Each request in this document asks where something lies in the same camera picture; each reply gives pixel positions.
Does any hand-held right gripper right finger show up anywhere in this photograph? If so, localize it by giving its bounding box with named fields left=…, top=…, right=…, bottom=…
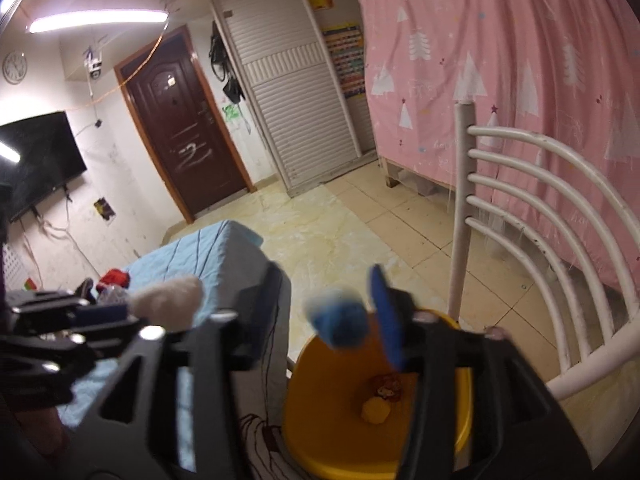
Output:
left=369, top=264, right=596, bottom=480

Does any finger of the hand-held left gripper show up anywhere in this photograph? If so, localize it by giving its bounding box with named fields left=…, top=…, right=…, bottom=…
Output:
left=10, top=320, right=151, bottom=361
left=10, top=297, right=129, bottom=328

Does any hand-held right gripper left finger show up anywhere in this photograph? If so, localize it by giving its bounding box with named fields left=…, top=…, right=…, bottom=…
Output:
left=65, top=262, right=293, bottom=480

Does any red knitted pouch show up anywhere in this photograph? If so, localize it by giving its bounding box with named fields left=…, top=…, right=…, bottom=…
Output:
left=96, top=269, right=131, bottom=293

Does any blue fluffy ball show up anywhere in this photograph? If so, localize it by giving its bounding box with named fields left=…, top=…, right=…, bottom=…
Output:
left=305, top=287, right=371, bottom=350

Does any white fluffy ball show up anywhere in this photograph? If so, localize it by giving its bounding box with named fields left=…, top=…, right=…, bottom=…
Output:
left=130, top=275, right=205, bottom=333

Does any yellow plastic bin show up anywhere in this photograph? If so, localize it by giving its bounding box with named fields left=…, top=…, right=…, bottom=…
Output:
left=282, top=307, right=473, bottom=480

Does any red snack wrapper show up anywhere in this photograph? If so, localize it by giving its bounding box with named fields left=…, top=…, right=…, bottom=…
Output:
left=372, top=374, right=403, bottom=401

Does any light blue striped sheet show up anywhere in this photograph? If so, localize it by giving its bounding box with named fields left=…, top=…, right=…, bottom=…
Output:
left=57, top=220, right=293, bottom=480

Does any yellow ball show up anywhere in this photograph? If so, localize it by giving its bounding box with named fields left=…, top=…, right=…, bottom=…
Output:
left=361, top=396, right=391, bottom=425

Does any white perforated panel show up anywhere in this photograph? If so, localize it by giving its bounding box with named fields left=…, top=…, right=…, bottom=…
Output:
left=0, top=242, right=26, bottom=293

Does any white printed cloth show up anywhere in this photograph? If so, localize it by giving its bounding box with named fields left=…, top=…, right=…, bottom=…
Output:
left=240, top=410, right=301, bottom=480

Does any white metal chair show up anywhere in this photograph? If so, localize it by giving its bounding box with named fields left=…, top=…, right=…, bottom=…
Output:
left=447, top=101, right=640, bottom=401

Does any dark brown door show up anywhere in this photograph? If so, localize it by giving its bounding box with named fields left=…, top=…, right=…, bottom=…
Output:
left=114, top=27, right=256, bottom=223

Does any small black hanging bag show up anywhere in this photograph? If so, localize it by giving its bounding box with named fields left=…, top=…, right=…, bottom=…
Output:
left=222, top=75, right=246, bottom=103

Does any white louvred wardrobe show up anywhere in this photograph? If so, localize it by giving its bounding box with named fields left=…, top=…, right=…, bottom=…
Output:
left=209, top=0, right=381, bottom=198

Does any large black hanging bag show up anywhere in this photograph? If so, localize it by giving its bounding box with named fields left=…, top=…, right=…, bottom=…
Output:
left=210, top=21, right=233, bottom=81

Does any pink tree print curtain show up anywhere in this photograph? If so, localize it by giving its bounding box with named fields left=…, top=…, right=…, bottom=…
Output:
left=356, top=0, right=640, bottom=293

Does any ceiling tube light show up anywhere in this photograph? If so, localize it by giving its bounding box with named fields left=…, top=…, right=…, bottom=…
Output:
left=27, top=8, right=170, bottom=34

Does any white wall cable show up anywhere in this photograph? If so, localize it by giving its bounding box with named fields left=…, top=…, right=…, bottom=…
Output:
left=42, top=220, right=101, bottom=281

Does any wooden bed frame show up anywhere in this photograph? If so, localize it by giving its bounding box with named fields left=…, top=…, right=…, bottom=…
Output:
left=380, top=157, right=451, bottom=196

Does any black wall television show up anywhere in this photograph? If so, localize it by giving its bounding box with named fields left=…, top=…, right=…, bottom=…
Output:
left=0, top=111, right=88, bottom=223

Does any white security camera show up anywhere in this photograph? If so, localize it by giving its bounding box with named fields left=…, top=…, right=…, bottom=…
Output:
left=82, top=47, right=106, bottom=81

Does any orange string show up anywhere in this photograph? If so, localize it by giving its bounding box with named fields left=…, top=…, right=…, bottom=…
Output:
left=65, top=5, right=171, bottom=111

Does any round wall clock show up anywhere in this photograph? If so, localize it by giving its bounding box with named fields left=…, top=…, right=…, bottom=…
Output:
left=2, top=51, right=28, bottom=85

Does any colourful wall chart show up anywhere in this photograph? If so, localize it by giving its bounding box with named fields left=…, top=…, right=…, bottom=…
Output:
left=322, top=22, right=366, bottom=98

